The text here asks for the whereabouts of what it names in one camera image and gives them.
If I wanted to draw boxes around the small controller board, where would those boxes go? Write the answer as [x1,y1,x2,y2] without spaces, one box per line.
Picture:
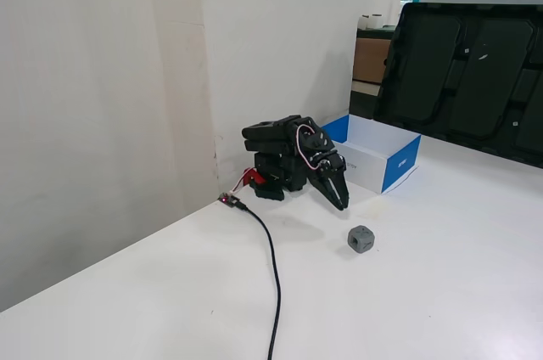
[216,192,249,211]

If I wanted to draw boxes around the blue and white cardboard box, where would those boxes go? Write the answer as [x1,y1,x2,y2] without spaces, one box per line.
[321,113,423,195]

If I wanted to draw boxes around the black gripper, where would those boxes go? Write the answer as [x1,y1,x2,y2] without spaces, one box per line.
[308,150,350,211]

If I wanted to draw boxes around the black plastic tray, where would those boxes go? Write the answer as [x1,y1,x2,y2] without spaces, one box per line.
[372,2,543,168]

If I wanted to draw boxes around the black table clamp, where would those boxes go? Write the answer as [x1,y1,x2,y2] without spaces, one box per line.
[249,180,285,202]

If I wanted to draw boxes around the gray block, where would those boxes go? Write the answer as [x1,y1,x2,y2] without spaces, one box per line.
[347,224,377,256]

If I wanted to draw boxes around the black power cable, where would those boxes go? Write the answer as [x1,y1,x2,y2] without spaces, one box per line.
[237,202,283,360]

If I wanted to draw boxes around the brown cardboard box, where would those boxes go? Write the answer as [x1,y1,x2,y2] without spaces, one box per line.
[352,37,393,85]

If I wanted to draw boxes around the red clamp handle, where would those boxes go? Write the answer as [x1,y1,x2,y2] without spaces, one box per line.
[234,167,267,191]

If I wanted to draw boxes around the white and red servo wire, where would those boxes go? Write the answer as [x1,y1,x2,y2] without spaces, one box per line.
[294,122,324,172]

